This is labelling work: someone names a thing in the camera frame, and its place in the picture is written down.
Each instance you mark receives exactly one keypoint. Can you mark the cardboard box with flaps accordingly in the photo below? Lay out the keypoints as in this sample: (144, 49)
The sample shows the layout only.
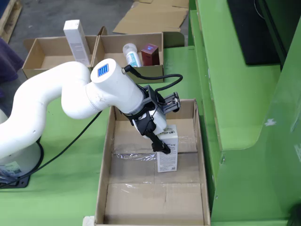
(113, 44)

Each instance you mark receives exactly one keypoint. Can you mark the tall white carton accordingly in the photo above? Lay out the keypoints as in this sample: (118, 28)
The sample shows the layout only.
(77, 44)

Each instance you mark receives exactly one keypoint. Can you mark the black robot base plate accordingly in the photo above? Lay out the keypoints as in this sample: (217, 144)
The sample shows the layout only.
(21, 182)

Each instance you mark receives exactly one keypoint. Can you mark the cow print hand cream box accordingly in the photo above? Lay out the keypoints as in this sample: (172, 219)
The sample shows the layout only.
(168, 162)

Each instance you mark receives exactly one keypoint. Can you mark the purple garment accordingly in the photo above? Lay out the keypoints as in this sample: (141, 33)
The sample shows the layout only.
(8, 63)

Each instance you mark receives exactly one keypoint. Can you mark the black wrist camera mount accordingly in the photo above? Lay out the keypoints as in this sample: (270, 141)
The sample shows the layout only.
(150, 94)

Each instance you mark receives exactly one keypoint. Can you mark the flat cardboard sheet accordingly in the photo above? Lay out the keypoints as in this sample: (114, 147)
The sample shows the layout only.
(150, 18)

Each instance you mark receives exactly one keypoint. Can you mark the large shallow cardboard tray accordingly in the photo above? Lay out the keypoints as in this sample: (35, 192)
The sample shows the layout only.
(152, 200)

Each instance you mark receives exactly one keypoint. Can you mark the white paper label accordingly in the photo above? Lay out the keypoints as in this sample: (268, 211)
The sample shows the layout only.
(89, 221)

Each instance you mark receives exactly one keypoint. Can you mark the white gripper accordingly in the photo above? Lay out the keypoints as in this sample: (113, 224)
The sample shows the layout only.
(160, 120)

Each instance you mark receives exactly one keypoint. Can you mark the white bottle teal label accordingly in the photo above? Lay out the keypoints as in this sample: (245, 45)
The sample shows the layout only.
(132, 58)

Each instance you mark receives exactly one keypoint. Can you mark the open cardboard box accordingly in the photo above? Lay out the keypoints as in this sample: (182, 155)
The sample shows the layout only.
(51, 47)

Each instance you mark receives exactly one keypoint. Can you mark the wooden pallet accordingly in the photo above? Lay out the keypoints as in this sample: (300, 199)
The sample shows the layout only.
(9, 18)

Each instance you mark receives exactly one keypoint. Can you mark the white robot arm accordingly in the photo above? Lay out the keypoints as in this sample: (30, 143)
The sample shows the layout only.
(47, 94)

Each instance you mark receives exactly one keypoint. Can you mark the dark red small box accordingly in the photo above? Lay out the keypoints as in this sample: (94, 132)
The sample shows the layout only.
(150, 56)

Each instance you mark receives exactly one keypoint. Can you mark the green metal conveyor frame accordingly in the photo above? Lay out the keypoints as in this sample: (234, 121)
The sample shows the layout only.
(235, 94)

